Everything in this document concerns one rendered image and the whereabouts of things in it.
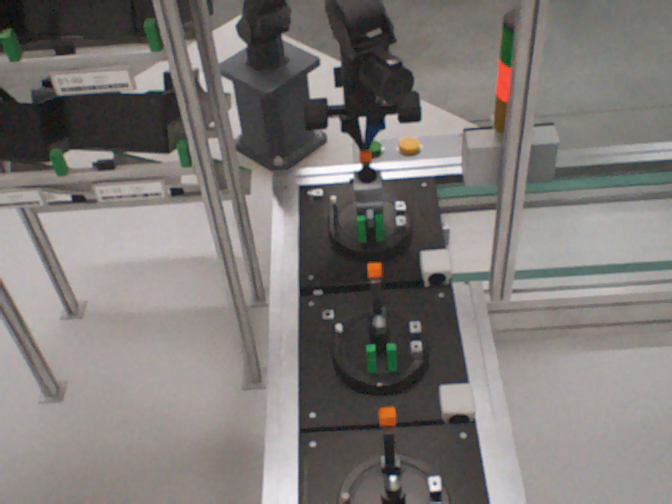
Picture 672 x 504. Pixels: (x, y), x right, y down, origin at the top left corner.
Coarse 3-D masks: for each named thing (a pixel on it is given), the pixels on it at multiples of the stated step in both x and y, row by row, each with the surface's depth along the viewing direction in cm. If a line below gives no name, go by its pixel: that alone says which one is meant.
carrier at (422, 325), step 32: (416, 288) 128; (448, 288) 128; (320, 320) 125; (352, 320) 122; (384, 320) 115; (416, 320) 122; (448, 320) 124; (320, 352) 121; (352, 352) 118; (384, 352) 118; (416, 352) 116; (448, 352) 120; (320, 384) 117; (352, 384) 117; (384, 384) 114; (416, 384) 116; (448, 384) 116; (320, 416) 114; (352, 416) 113; (416, 416) 113; (448, 416) 111
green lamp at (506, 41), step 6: (504, 30) 97; (510, 30) 97; (504, 36) 98; (510, 36) 97; (504, 42) 98; (510, 42) 97; (504, 48) 99; (510, 48) 98; (504, 54) 99; (510, 54) 99; (504, 60) 100; (510, 60) 99; (510, 66) 100
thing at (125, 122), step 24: (72, 96) 102; (96, 96) 101; (120, 96) 101; (144, 96) 100; (168, 96) 101; (72, 120) 103; (96, 120) 102; (120, 120) 102; (144, 120) 101; (168, 120) 101; (72, 144) 104; (96, 144) 103; (120, 144) 103; (144, 144) 102; (168, 144) 102
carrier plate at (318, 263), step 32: (352, 192) 145; (384, 192) 144; (416, 192) 144; (320, 224) 140; (416, 224) 138; (320, 256) 135; (416, 256) 133; (320, 288) 130; (352, 288) 131; (384, 288) 131
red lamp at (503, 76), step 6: (498, 66) 102; (504, 66) 101; (498, 72) 102; (504, 72) 101; (498, 78) 103; (504, 78) 101; (498, 84) 103; (504, 84) 102; (498, 90) 104; (504, 90) 102; (498, 96) 104; (504, 96) 103
